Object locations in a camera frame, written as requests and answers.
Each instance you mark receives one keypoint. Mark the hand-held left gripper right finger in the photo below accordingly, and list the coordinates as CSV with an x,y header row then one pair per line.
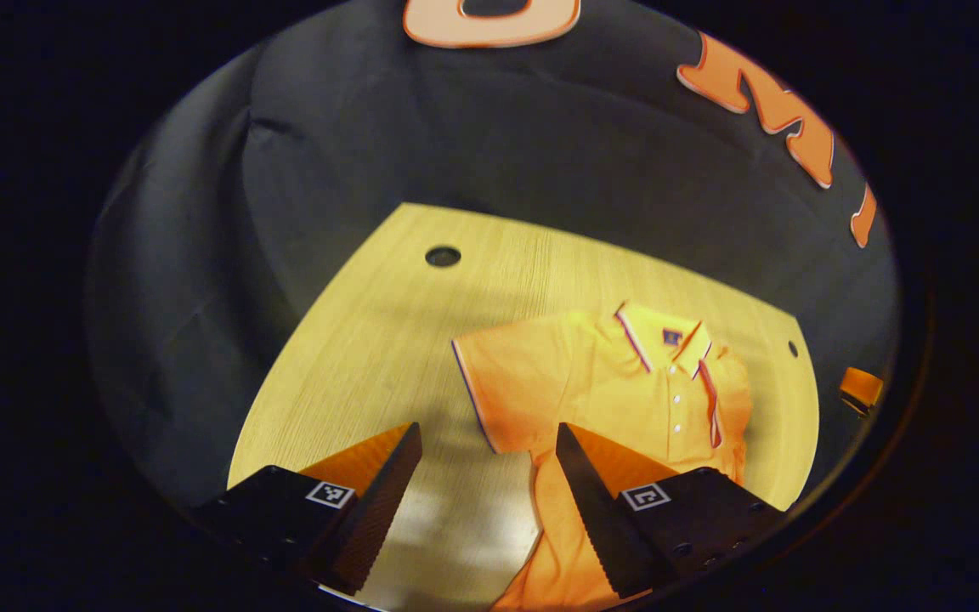
x,y
596,510

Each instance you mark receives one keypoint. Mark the orange polo T-shirt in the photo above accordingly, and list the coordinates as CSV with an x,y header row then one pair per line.
x,y
608,391

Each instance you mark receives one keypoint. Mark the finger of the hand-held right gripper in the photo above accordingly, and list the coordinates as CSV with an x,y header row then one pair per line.
x,y
862,389

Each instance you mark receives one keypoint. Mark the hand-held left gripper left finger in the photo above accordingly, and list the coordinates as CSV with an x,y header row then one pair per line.
x,y
379,510

